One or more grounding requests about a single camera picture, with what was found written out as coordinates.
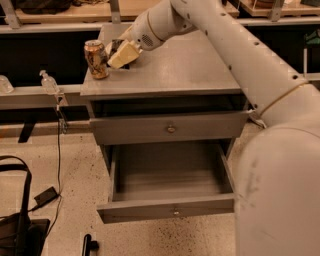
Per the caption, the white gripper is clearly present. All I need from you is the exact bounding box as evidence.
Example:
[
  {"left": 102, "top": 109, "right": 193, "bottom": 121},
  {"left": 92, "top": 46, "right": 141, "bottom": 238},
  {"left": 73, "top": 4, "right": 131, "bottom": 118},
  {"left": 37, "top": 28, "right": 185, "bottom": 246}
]
[{"left": 108, "top": 11, "right": 163, "bottom": 69}]

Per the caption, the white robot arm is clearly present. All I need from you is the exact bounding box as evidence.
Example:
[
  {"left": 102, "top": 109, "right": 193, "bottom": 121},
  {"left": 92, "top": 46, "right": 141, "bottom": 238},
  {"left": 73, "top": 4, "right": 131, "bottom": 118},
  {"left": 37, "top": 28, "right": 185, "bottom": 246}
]
[{"left": 108, "top": 0, "right": 320, "bottom": 256}]

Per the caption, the grey drawer cabinet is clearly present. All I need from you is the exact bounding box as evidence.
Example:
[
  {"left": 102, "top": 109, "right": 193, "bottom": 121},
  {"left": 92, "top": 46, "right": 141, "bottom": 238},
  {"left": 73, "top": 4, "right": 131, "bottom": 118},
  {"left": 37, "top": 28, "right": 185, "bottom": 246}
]
[{"left": 81, "top": 31, "right": 247, "bottom": 165}]

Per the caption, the closed top drawer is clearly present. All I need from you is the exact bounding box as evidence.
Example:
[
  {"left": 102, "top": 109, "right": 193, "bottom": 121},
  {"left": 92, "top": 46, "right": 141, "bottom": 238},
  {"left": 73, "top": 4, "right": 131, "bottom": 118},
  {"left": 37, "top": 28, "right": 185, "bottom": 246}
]
[{"left": 90, "top": 111, "right": 248, "bottom": 145}]

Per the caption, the open middle drawer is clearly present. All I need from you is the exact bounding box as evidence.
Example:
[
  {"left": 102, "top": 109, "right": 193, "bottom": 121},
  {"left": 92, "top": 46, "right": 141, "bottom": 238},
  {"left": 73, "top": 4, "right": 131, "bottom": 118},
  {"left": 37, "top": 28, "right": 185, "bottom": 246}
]
[{"left": 97, "top": 141, "right": 234, "bottom": 224}]

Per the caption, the white ceramic bowl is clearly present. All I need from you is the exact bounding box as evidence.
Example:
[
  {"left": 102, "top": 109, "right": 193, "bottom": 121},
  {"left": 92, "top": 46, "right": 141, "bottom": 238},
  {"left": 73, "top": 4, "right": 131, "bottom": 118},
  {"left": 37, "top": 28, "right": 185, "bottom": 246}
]
[{"left": 105, "top": 42, "right": 112, "bottom": 58}]

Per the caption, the orange patterned soda can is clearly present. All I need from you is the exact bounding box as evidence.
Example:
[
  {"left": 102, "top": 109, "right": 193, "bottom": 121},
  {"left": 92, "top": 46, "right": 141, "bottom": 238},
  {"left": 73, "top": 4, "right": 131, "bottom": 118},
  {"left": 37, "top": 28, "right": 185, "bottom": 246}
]
[{"left": 84, "top": 40, "right": 108, "bottom": 79}]

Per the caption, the clear hand sanitizer bottle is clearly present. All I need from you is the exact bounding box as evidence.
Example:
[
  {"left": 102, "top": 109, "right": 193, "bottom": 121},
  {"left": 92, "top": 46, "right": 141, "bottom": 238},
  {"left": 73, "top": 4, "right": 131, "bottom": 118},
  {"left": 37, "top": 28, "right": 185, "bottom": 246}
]
[{"left": 39, "top": 70, "right": 60, "bottom": 95}]

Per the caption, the clear dome lid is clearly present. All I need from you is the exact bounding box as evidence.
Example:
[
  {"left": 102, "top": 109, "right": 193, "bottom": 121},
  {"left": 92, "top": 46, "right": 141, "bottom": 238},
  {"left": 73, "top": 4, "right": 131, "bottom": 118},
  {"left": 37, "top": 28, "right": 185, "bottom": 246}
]
[{"left": 0, "top": 75, "right": 14, "bottom": 93}]

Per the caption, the white paper under cabinet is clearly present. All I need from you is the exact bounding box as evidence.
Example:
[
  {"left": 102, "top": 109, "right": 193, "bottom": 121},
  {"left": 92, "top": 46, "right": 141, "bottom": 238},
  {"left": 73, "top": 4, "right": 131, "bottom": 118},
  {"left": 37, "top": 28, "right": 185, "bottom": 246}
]
[{"left": 249, "top": 110, "right": 267, "bottom": 129}]

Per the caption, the black power adapter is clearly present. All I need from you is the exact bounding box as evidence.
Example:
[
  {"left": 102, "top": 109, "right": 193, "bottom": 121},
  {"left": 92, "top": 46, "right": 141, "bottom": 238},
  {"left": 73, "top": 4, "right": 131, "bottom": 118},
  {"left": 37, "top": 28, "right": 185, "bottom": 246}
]
[{"left": 34, "top": 187, "right": 59, "bottom": 207}]

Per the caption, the black power cable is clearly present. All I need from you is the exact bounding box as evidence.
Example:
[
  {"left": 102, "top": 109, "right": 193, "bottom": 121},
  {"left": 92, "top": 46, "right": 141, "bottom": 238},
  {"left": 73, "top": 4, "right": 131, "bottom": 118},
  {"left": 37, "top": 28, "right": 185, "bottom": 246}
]
[{"left": 28, "top": 105, "right": 65, "bottom": 238}]

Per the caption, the black handle on floor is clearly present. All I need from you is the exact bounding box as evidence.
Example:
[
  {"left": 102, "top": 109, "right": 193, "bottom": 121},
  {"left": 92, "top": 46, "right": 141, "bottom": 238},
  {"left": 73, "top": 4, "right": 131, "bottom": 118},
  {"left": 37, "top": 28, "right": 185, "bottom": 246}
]
[{"left": 82, "top": 234, "right": 99, "bottom": 256}]

